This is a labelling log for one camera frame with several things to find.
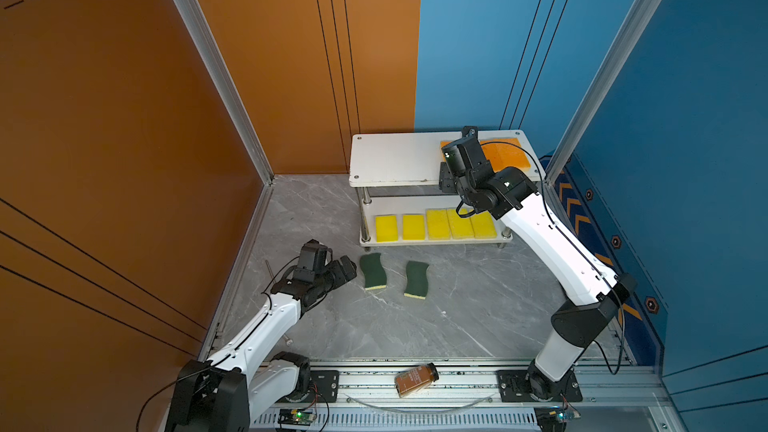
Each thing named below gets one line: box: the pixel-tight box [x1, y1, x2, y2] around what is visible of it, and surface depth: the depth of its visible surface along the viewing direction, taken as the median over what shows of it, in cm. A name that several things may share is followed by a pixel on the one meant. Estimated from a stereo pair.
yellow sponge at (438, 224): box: [426, 208, 451, 240], surface depth 96 cm
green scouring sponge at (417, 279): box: [404, 260, 429, 300], surface depth 92 cm
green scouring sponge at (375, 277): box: [360, 253, 387, 291], surface depth 93 cm
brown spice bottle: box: [394, 362, 439, 398], surface depth 73 cm
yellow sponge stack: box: [402, 214, 425, 240], surface depth 98 cm
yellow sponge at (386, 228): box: [375, 215, 399, 243], surface depth 96 cm
